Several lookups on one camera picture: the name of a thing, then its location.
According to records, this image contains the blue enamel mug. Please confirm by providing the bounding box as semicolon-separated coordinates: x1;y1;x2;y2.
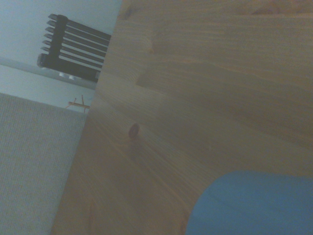
185;170;313;235

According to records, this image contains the small wooden stick frame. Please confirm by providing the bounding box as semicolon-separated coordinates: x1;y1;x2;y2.
64;94;91;115

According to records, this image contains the black slatted rack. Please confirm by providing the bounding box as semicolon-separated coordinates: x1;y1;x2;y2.
36;14;112;83

